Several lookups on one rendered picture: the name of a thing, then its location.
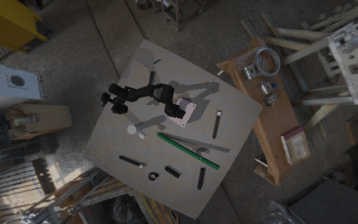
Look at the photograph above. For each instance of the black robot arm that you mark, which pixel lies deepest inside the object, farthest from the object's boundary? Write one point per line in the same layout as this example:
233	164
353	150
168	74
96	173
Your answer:
166	96

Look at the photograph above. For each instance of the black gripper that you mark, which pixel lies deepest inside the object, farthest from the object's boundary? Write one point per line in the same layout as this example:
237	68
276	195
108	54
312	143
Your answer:
106	98

